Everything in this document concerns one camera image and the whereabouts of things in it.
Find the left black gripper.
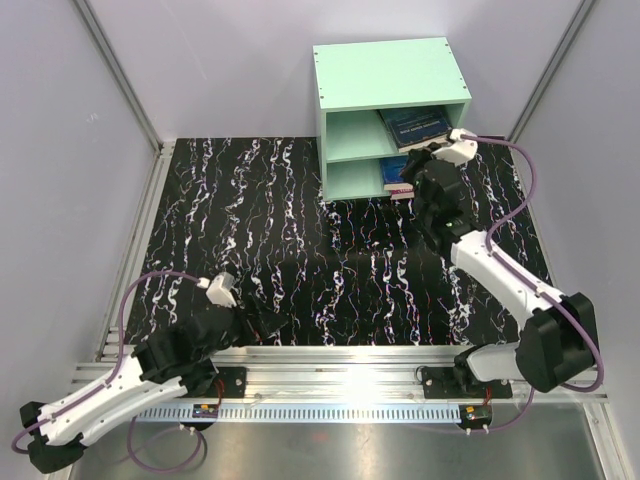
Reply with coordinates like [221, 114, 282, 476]
[194, 291, 286, 364]

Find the purple 117-Storey Treehouse book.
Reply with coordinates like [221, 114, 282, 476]
[390, 188, 415, 200]

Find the blue orange Jane Eyre book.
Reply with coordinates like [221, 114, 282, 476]
[379, 155, 412, 191]

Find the dark blue hardcover book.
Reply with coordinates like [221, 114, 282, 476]
[378, 106, 451, 153]

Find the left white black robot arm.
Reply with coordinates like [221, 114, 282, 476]
[11, 270, 289, 474]

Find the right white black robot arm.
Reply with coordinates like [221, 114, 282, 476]
[401, 129, 604, 397]

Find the mint green shelf cabinet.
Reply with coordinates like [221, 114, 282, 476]
[313, 37, 471, 202]

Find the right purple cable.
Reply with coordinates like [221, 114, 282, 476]
[414, 130, 606, 435]

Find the purple cable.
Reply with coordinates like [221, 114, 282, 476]
[9, 269, 211, 474]
[414, 130, 606, 435]

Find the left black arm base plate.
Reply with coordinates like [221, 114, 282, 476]
[201, 366, 248, 399]

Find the aluminium rail frame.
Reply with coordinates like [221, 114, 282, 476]
[64, 344, 612, 405]

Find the white slotted cable duct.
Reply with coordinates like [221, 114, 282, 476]
[137, 402, 461, 424]

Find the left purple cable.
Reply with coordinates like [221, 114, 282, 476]
[9, 269, 211, 474]

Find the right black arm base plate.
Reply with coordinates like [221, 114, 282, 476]
[416, 366, 485, 399]

